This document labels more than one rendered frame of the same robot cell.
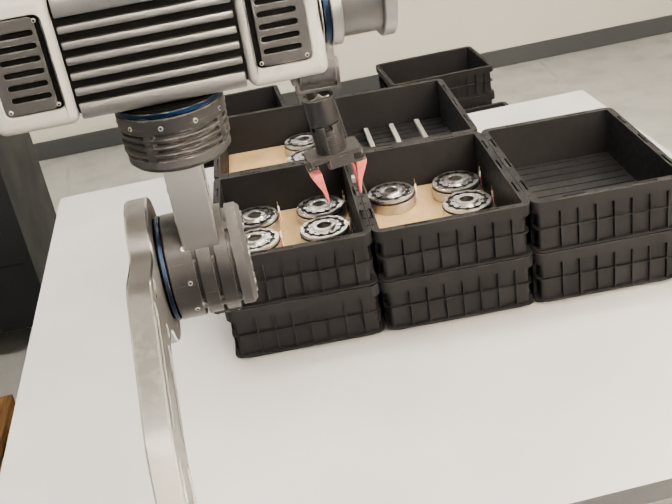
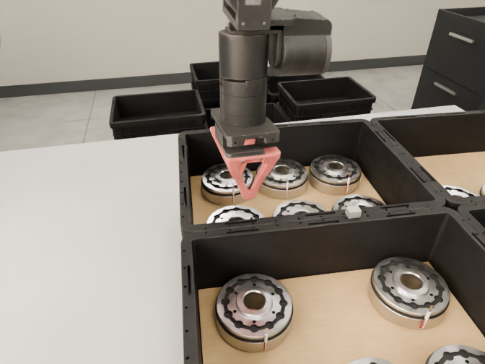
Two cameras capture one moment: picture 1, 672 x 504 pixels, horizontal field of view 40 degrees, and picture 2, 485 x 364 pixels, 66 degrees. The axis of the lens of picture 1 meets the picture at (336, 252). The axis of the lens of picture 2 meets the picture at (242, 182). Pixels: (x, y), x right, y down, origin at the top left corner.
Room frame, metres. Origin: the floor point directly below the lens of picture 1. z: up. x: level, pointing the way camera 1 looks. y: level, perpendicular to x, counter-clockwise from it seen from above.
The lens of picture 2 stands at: (1.53, -0.45, 1.28)
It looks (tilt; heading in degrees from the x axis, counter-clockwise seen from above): 35 degrees down; 83
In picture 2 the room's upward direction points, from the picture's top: straight up
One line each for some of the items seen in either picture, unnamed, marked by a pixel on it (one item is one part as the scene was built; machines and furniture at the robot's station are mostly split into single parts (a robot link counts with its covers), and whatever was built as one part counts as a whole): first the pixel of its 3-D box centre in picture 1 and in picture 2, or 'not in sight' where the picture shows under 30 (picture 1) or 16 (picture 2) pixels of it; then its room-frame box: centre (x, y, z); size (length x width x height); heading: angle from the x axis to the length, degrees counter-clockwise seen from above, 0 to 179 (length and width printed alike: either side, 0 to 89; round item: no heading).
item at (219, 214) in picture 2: not in sight; (236, 225); (1.58, 0.01, 0.86); 0.10 x 0.10 x 0.01
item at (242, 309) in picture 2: not in sight; (254, 301); (1.58, -0.14, 0.86); 0.05 x 0.05 x 0.01
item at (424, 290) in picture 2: (390, 190); (411, 282); (1.80, -0.14, 0.86); 0.05 x 0.05 x 0.01
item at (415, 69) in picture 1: (437, 118); not in sight; (3.47, -0.49, 0.37); 0.40 x 0.30 x 0.45; 96
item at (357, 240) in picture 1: (286, 208); (294, 168); (1.69, 0.08, 0.92); 0.40 x 0.30 x 0.02; 2
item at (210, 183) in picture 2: not in sight; (227, 178); (1.57, 0.15, 0.86); 0.10 x 0.10 x 0.01
